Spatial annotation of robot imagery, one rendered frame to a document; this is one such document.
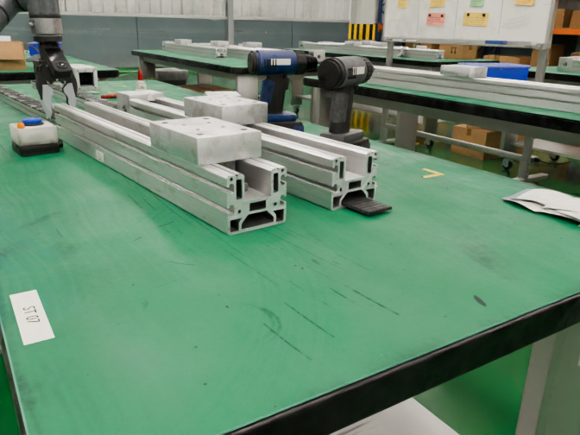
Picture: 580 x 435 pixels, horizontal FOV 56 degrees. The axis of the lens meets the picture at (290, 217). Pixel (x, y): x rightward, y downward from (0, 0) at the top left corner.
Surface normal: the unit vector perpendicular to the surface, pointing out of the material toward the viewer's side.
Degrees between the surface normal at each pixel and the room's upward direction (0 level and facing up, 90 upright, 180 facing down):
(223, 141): 90
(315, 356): 0
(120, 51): 90
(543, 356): 90
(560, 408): 90
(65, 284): 0
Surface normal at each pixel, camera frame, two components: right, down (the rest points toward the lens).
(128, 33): 0.53, 0.29
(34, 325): 0.02, -0.94
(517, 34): -0.85, 0.16
